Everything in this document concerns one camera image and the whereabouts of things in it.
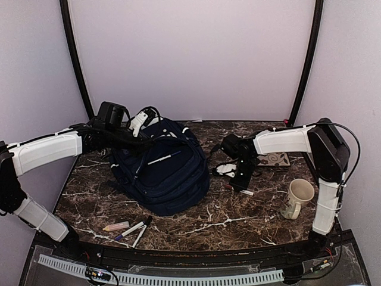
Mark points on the navy blue student backpack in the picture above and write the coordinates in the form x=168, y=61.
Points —
x=170, y=186

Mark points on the cream ceramic mug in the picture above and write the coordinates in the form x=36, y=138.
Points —
x=299, y=194

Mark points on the white marker blue cap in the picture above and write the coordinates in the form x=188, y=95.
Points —
x=164, y=158

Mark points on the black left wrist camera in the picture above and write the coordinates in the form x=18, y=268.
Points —
x=142, y=119

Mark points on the black left corner frame post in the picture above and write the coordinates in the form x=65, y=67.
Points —
x=72, y=48

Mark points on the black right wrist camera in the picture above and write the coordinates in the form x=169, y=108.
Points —
x=228, y=169

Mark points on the floral patterned notebook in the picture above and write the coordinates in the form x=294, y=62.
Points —
x=274, y=159

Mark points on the black front table rail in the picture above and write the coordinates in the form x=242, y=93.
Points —
x=119, y=256

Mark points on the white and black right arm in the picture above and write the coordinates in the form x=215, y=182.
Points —
x=324, y=149

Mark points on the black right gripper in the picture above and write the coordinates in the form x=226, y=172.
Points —
x=241, y=185

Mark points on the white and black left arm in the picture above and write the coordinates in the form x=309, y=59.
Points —
x=33, y=172

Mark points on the black corner frame post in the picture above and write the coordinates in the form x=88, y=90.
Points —
x=72, y=48
x=308, y=62

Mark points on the white marker purple cap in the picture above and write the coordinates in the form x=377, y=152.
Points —
x=132, y=229

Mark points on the black right corner frame post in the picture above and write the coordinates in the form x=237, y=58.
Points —
x=308, y=62

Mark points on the grey slotted cable duct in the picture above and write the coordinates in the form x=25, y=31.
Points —
x=149, y=275

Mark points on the white marker red cap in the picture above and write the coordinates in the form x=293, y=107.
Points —
x=250, y=193

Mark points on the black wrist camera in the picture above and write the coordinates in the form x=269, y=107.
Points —
x=142, y=119
x=228, y=169

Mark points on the white marker black cap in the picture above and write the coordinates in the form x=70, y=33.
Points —
x=142, y=231

